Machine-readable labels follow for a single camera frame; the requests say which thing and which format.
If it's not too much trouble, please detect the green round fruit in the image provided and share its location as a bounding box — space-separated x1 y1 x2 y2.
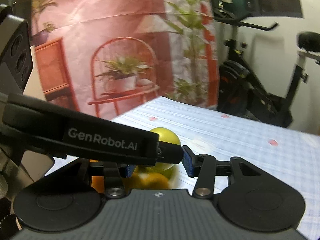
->
149 127 182 180

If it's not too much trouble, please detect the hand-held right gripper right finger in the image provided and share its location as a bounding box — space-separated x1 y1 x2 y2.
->
181 145 263 199

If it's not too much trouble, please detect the printed room backdrop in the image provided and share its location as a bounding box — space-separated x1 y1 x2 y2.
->
30 0 220 120

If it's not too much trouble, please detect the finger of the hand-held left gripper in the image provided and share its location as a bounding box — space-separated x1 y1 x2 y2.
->
156 140 184 165

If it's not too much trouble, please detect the blue checkered tablecloth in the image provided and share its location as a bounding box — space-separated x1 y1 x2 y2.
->
45 96 320 240

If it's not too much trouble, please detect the brownish green orange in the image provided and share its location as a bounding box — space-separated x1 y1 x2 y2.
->
130 170 170 190

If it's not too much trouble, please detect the orange tangerine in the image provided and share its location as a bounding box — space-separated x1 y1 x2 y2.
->
91 176 105 193

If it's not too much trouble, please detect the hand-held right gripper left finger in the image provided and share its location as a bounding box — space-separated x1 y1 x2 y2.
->
46 158 137 198

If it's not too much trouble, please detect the black exercise bike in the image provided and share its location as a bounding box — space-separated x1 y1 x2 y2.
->
212 12 320 128

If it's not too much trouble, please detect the person's left hand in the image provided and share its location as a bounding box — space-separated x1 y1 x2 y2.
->
0 152 33 200

